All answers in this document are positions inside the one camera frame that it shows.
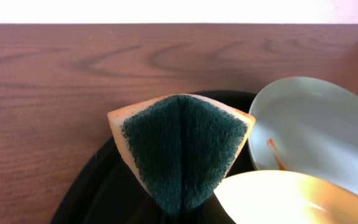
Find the green yellow sponge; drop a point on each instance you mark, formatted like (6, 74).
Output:
(180, 147)

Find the round black tray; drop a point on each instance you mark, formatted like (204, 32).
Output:
(106, 191)

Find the upper light blue plate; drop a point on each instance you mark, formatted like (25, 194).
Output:
(309, 126)

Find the yellow plate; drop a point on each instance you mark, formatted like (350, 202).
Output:
(275, 196)

